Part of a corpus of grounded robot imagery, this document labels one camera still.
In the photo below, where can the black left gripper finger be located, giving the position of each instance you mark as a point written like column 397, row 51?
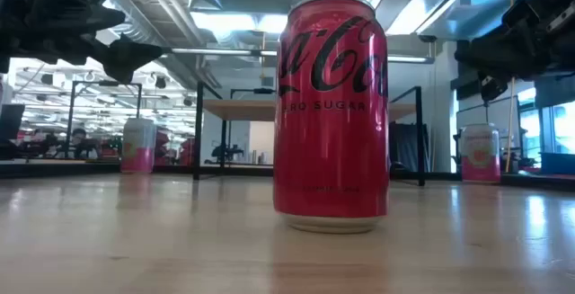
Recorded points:
column 99, row 17
column 128, row 58

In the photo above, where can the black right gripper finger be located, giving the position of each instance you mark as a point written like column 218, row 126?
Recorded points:
column 489, row 60
column 528, row 13

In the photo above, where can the pink white Spindrift can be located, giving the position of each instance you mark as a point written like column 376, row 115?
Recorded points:
column 137, row 150
column 480, row 159

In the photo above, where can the red Coke Zero can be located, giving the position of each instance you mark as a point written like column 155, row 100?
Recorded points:
column 332, row 150

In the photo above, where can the wooden shelf black metal legs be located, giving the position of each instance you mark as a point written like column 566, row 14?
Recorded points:
column 238, row 109

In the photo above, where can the black tripod stand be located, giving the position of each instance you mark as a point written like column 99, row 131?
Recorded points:
column 487, row 112

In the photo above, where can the person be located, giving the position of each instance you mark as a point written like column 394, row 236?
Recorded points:
column 80, row 137

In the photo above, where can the dark blue bin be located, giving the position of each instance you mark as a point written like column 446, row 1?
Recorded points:
column 557, row 163

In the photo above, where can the dark monitor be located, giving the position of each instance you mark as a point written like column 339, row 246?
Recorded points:
column 11, row 123

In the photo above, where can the black fabric panel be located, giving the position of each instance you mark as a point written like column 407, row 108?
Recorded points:
column 404, row 145

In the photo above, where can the corrugated silver air duct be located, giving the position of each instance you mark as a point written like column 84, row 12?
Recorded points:
column 139, row 31

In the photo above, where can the black metal frame rig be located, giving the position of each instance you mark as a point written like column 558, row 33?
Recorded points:
column 70, row 118

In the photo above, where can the black aluminium table frame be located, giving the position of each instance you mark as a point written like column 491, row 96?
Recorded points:
column 530, row 180
column 45, row 168

